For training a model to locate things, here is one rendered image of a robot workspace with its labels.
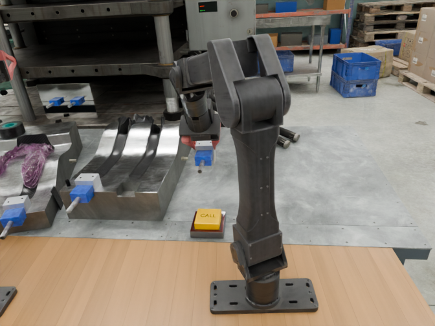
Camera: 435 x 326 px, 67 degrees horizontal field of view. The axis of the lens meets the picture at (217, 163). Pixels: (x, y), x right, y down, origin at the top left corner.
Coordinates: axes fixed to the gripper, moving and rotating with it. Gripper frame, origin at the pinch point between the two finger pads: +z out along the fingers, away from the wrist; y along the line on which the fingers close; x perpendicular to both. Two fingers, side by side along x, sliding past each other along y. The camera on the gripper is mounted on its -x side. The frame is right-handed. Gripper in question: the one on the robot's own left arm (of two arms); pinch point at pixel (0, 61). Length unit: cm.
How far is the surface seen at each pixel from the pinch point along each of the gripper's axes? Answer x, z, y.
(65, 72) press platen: 16, 73, 20
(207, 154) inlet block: 25, -5, -49
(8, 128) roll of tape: 24.4, 20.8, 19.3
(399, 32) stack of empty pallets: 62, 529, -355
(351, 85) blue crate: 96, 319, -207
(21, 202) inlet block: 31.7, -14.2, -2.5
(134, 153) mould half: 30.6, 9.2, -25.7
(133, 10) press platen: -8, 67, -18
